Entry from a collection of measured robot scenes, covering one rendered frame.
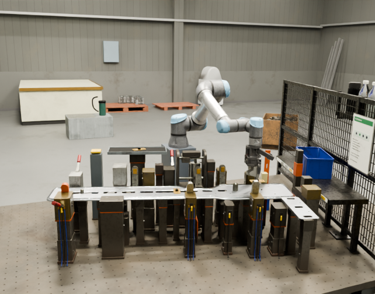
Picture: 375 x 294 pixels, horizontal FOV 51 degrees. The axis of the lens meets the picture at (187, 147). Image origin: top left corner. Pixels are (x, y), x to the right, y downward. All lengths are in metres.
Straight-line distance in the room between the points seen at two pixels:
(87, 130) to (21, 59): 4.64
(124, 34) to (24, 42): 2.83
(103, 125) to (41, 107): 2.12
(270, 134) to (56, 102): 5.12
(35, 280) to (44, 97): 7.96
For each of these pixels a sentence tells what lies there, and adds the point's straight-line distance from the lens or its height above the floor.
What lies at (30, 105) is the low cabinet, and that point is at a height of 0.47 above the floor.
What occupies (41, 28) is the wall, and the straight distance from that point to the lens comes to 12.30.
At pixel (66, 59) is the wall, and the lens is 12.33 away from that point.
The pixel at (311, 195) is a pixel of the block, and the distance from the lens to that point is 2.27.
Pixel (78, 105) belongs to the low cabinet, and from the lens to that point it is 9.92.
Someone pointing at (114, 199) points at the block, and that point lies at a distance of 2.08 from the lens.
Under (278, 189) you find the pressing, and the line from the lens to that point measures 2.39.
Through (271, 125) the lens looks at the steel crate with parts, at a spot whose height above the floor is 0.46.
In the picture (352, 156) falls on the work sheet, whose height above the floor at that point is 1.21.
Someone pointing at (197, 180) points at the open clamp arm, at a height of 1.02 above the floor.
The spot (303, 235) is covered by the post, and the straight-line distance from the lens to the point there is 2.08.
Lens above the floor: 1.79
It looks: 14 degrees down
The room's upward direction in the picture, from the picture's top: 1 degrees clockwise
